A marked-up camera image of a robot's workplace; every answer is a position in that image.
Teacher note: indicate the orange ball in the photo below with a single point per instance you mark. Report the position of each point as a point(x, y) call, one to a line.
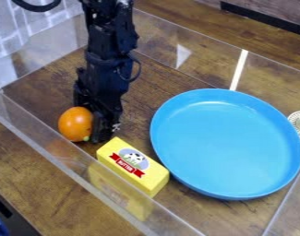
point(75, 124)

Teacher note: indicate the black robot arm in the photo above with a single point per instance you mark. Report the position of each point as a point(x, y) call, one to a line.
point(112, 37)

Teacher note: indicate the clear acrylic enclosure wall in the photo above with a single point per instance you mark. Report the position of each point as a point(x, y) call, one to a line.
point(194, 48)

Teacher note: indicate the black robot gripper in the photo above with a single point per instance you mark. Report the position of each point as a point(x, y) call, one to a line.
point(101, 84)

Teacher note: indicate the yellow toy butter block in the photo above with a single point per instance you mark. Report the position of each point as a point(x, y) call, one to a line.
point(136, 167)

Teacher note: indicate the blue round tray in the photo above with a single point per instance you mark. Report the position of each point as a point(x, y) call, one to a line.
point(227, 143)

